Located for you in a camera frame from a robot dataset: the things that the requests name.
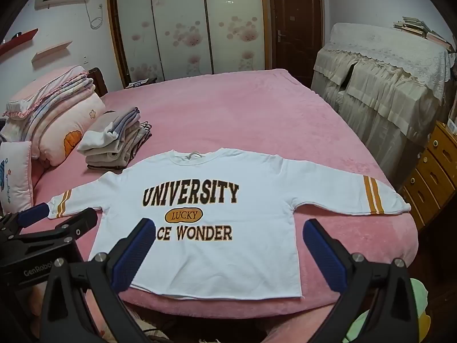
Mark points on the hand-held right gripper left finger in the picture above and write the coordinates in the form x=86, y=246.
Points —
x=132, y=253

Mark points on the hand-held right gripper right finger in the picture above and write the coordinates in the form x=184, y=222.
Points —
x=325, y=257

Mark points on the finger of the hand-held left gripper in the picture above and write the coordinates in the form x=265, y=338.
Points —
x=34, y=213
x=76, y=225

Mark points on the white printed sweatshirt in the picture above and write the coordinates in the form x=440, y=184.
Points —
x=250, y=257

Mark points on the pink quilt at left edge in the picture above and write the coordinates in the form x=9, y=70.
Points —
x=16, y=178

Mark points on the cream folded garment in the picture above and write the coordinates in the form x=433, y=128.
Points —
x=100, y=138

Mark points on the pink pillow with shell print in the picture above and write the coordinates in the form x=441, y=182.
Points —
x=75, y=125

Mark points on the light green cloth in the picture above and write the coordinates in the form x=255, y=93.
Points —
x=421, y=293

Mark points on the dark striped folded garment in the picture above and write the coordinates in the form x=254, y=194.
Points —
x=142, y=132

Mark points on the grey-blue folded garment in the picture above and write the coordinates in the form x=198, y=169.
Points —
x=125, y=117

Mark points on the pink frilled pillow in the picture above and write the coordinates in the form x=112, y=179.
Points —
x=43, y=85

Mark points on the yellow wooden drawer cabinet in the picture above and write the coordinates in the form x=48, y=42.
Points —
x=432, y=175

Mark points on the dark wooden headboard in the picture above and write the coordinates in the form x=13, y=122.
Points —
x=100, y=82

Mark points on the pink bed blanket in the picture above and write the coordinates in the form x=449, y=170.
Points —
x=250, y=114

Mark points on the cream lace covered furniture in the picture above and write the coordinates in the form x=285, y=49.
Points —
x=375, y=78

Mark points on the floral sliding door wardrobe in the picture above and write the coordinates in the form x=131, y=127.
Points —
x=178, y=25

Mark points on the brown wooden door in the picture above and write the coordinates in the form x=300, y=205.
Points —
x=296, y=25

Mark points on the stack of books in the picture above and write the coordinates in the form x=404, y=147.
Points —
x=417, y=28

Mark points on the pink wall shelf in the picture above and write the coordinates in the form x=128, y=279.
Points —
x=50, y=51

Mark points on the red wall shelf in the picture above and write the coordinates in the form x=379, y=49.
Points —
x=21, y=37

